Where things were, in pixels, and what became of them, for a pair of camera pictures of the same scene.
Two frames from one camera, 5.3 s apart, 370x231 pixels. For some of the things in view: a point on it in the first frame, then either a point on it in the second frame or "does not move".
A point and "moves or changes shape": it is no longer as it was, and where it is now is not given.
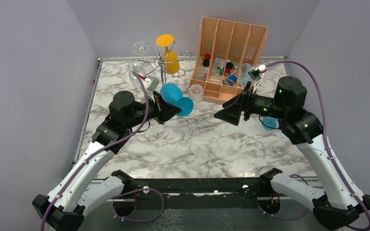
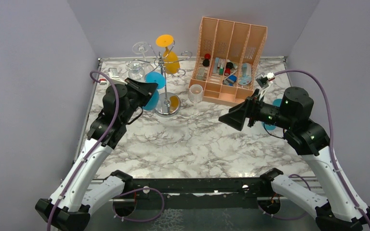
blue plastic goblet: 173,93 moves or changes shape
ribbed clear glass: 135,66 does not move
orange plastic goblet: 171,59 does not move
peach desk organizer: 228,51 does not move
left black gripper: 164,110 to 145,88
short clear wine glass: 195,92 does not move
